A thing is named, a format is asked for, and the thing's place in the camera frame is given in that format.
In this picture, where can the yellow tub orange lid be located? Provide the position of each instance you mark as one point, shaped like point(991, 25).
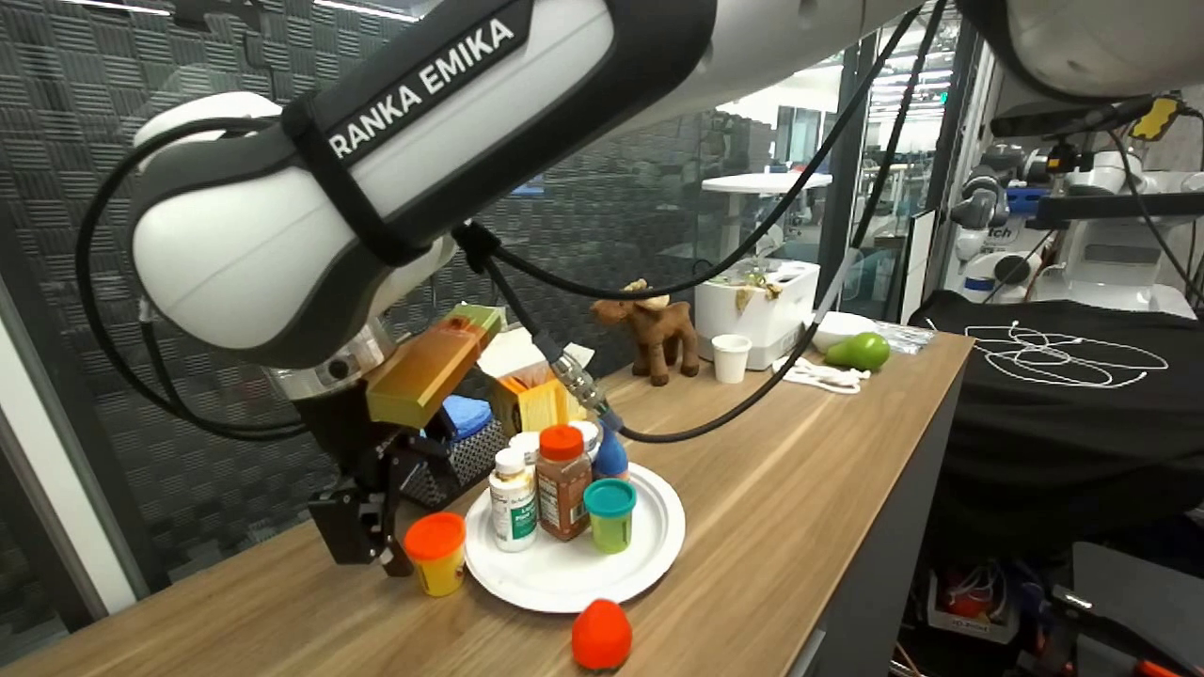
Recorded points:
point(436, 547)

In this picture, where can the orange plushie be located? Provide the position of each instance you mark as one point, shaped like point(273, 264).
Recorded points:
point(601, 637)

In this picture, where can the yellow cardboard box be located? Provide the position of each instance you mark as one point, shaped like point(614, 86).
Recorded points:
point(524, 389)

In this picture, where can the spice jar orange lid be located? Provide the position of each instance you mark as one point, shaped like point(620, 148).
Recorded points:
point(562, 475)

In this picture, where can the white pill bottle green label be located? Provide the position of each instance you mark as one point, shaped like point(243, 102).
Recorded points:
point(515, 513)

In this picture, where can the grey woven basket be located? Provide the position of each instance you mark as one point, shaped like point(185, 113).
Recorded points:
point(467, 460)

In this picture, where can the white paper plate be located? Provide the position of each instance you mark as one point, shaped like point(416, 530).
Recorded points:
point(568, 577)

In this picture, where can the blue toy bottle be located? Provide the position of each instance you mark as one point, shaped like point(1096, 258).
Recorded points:
point(613, 460)

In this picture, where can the blue sponge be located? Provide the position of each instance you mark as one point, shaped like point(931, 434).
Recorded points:
point(467, 416)

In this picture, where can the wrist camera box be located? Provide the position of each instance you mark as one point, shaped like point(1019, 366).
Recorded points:
point(411, 385)

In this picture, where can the brown moose plushie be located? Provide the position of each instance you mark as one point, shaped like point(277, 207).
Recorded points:
point(659, 328)

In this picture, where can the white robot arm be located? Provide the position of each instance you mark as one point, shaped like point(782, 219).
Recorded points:
point(285, 232)

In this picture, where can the green tub teal lid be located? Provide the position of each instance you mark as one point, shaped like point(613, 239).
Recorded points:
point(613, 513)

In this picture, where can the white bowl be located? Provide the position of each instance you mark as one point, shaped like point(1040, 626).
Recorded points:
point(845, 326)

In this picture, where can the green pear toy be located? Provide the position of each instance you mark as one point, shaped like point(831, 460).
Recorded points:
point(860, 351)

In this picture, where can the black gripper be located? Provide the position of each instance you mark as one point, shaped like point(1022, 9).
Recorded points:
point(361, 515)

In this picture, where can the white paper cup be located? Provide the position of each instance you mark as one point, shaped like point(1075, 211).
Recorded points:
point(732, 360)

